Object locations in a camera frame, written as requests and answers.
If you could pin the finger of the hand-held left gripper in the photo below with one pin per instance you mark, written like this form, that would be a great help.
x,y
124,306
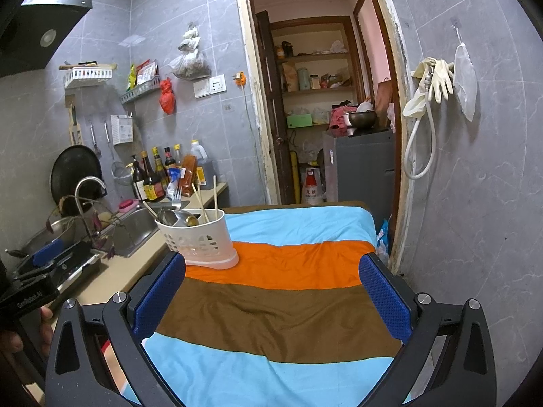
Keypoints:
x,y
47,251
70,260

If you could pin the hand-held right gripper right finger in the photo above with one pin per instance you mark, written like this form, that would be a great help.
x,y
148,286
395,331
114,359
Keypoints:
x,y
384,301

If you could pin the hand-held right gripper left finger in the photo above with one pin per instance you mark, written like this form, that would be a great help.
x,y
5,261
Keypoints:
x,y
159,294

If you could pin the white plastic utensil basket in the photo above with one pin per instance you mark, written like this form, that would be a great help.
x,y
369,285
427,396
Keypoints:
x,y
203,241

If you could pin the large steel spoon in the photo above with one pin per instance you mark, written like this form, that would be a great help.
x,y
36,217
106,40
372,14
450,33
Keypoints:
x,y
168,217

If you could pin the steel fork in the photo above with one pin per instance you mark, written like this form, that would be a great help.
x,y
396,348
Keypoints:
x,y
177,197

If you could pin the person's left hand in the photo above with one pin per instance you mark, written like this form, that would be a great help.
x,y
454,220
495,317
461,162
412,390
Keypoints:
x,y
46,318

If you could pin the steel dish basin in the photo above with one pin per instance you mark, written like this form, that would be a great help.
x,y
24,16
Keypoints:
x,y
55,237

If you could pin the blue plastic packet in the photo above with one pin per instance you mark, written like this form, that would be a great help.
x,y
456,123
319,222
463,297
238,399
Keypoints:
x,y
382,237

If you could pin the steel sink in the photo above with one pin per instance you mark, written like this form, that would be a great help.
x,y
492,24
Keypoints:
x,y
135,229

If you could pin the pink sponge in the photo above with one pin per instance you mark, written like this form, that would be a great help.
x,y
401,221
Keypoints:
x,y
128,205

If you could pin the steel faucet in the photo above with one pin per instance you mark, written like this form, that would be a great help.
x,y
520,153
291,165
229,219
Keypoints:
x,y
89,182

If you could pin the black wok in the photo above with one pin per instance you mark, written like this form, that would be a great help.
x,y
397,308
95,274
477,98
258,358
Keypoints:
x,y
74,169

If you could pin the dark pump top bottle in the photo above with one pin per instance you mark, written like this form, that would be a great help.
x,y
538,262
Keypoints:
x,y
138,182

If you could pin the yellow label soy sauce bottle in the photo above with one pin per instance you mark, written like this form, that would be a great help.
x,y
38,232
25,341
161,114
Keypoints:
x,y
152,186

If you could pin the striped blue orange brown cloth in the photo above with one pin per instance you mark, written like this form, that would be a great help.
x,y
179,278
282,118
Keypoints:
x,y
271,263

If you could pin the blue white packet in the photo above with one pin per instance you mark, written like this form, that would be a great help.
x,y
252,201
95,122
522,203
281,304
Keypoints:
x,y
174,178

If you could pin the hanging steel utensil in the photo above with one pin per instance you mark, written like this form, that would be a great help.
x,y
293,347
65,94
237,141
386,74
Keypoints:
x,y
94,140

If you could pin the orange red spice packet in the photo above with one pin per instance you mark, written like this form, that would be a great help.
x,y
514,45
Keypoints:
x,y
188,176

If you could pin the dark sauce bottle yellow cap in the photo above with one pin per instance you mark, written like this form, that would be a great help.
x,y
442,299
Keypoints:
x,y
160,169

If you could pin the hanging wooden board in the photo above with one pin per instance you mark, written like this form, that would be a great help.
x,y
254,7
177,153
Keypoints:
x,y
74,123

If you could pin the large dark oil jug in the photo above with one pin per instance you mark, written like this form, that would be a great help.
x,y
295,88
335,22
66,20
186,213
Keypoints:
x,y
203,169

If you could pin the grey cabinet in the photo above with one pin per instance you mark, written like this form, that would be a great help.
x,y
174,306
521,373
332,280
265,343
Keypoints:
x,y
360,169

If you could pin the red white bag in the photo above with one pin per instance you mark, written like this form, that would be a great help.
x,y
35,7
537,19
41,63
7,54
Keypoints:
x,y
312,186

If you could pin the dark sauce bottle red cap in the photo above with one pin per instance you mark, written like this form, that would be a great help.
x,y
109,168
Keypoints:
x,y
169,159

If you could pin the slim bottle yellow cap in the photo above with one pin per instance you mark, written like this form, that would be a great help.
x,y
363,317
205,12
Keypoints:
x,y
178,157

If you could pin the yellow stick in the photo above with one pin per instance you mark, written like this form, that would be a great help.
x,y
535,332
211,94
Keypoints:
x,y
294,178

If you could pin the dark metal bowl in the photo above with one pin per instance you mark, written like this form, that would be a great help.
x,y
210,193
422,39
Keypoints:
x,y
362,119

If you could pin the red cloth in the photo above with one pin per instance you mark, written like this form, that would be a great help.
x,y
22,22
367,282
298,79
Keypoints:
x,y
338,118

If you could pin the red plastic bag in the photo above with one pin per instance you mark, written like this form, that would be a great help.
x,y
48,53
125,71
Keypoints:
x,y
167,97

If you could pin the yellow green packet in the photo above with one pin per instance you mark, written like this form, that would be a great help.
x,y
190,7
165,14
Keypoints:
x,y
132,76

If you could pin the green box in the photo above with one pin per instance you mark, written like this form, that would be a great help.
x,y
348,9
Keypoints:
x,y
299,121

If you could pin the brown paper bag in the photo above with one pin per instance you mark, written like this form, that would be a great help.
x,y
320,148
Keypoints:
x,y
384,101

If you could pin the red seasoning packets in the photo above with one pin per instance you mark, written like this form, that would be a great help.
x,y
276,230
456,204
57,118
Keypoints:
x,y
147,71

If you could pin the dark wooden door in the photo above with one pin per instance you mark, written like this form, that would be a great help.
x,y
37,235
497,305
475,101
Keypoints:
x,y
273,114

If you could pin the black range hood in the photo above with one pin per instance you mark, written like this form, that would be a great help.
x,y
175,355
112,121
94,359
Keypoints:
x,y
38,29

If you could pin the cream rubber gloves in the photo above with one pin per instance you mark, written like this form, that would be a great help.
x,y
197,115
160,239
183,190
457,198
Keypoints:
x,y
439,80

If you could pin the hanging clear plastic bags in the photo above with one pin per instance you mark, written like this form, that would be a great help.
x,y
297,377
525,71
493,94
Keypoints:
x,y
191,63

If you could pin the white mesh bag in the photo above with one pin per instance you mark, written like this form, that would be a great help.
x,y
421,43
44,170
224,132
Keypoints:
x,y
465,82

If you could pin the green canister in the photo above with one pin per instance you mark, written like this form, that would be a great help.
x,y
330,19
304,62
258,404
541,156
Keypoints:
x,y
302,78

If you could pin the wooden shelf unit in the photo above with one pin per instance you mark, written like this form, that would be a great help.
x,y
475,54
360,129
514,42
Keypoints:
x,y
316,56

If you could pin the white wall box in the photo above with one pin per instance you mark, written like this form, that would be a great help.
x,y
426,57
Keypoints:
x,y
122,129

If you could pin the white wall basket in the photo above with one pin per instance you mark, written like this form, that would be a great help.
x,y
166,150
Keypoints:
x,y
88,77

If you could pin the metal wall shelf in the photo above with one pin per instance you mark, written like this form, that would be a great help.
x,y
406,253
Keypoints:
x,y
140,90

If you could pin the white wall socket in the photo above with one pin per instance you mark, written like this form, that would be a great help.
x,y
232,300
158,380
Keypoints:
x,y
210,86

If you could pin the wooden door frame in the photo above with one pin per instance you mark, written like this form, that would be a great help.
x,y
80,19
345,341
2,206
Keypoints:
x,y
250,93

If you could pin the orange wall plug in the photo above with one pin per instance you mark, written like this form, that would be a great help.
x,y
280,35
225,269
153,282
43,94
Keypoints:
x,y
239,78

